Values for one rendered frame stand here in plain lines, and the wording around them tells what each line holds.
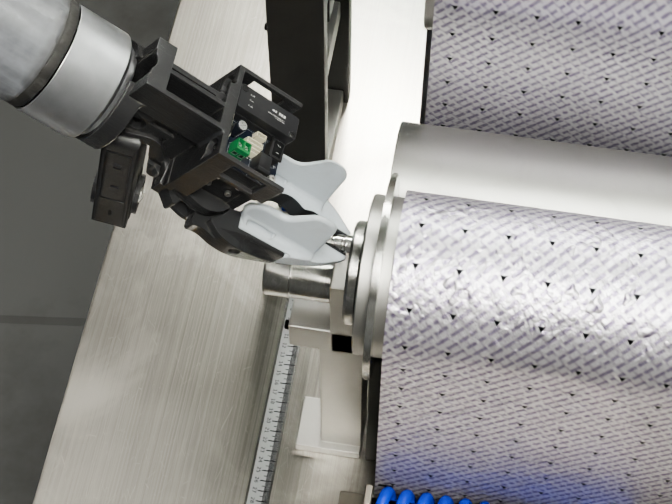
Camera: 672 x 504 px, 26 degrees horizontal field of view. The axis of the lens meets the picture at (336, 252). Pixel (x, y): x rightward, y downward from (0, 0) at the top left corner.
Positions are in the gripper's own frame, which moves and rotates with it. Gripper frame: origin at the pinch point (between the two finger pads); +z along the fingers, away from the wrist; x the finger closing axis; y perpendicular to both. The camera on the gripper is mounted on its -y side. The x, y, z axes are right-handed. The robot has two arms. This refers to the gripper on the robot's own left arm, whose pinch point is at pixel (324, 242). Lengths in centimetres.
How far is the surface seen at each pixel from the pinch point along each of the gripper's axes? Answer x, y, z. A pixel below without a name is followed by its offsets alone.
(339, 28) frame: 40.1, -22.3, 11.9
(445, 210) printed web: 1.3, 8.4, 3.6
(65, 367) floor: 47, -130, 43
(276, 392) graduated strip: 5.3, -31.7, 19.4
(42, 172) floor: 84, -139, 32
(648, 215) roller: 8.5, 12.1, 19.9
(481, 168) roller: 10.4, 4.2, 9.9
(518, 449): -7.4, 0.0, 20.8
